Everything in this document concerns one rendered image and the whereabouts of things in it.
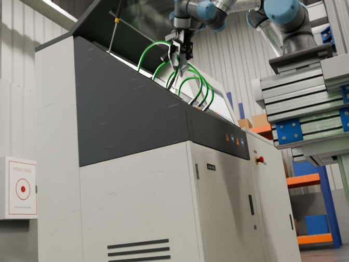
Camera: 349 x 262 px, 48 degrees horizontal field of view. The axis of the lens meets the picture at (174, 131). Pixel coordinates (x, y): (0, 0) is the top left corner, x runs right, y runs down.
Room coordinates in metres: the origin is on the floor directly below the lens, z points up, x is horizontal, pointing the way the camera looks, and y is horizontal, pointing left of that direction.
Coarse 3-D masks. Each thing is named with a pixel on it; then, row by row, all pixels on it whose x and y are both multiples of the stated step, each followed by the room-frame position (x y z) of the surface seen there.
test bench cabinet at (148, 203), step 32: (128, 160) 1.62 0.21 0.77; (160, 160) 1.54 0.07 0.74; (192, 160) 1.48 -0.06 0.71; (96, 192) 1.71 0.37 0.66; (128, 192) 1.63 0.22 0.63; (160, 192) 1.55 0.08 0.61; (192, 192) 1.48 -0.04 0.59; (96, 224) 1.71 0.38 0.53; (128, 224) 1.63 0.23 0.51; (160, 224) 1.56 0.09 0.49; (192, 224) 1.49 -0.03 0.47; (96, 256) 1.72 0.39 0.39; (128, 256) 1.64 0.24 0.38; (160, 256) 1.56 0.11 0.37; (192, 256) 1.50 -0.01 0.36
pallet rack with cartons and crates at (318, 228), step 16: (240, 112) 7.77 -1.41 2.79; (256, 128) 6.87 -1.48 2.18; (288, 176) 7.36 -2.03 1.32; (304, 176) 6.60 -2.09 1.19; (320, 176) 6.49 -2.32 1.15; (320, 224) 6.76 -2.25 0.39; (336, 224) 7.21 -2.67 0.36; (304, 240) 6.68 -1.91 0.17; (320, 240) 6.58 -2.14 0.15; (336, 240) 6.48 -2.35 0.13
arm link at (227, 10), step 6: (222, 0) 1.52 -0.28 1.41; (228, 0) 1.51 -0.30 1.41; (234, 0) 1.52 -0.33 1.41; (216, 6) 1.53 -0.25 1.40; (222, 6) 1.52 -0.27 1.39; (228, 6) 1.53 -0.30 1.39; (222, 12) 1.54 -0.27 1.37; (228, 12) 1.55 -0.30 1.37; (216, 18) 1.53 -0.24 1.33; (222, 18) 1.56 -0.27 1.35; (210, 24) 1.55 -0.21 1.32; (216, 24) 1.56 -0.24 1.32; (222, 24) 1.58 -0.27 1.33; (216, 30) 1.61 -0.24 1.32
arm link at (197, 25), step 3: (192, 18) 1.80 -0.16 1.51; (192, 21) 1.82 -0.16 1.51; (195, 21) 1.81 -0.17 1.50; (201, 21) 1.81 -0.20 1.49; (192, 24) 1.84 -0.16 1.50; (195, 24) 1.83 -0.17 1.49; (198, 24) 1.83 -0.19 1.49; (201, 24) 1.85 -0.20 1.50; (204, 24) 1.86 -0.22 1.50; (192, 27) 1.86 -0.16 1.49; (195, 27) 1.86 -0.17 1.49; (198, 27) 1.86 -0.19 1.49; (201, 27) 1.87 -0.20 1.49; (204, 27) 1.87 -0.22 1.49; (198, 30) 1.89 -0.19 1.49
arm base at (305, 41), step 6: (288, 36) 1.38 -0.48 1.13; (294, 36) 1.37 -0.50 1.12; (300, 36) 1.36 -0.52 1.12; (306, 36) 1.36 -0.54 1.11; (312, 36) 1.38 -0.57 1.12; (288, 42) 1.38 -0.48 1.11; (294, 42) 1.36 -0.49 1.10; (300, 42) 1.35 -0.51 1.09; (306, 42) 1.35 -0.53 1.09; (312, 42) 1.36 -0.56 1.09; (288, 48) 1.38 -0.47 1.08; (294, 48) 1.36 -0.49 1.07; (300, 48) 1.35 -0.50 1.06; (306, 48) 1.34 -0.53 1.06
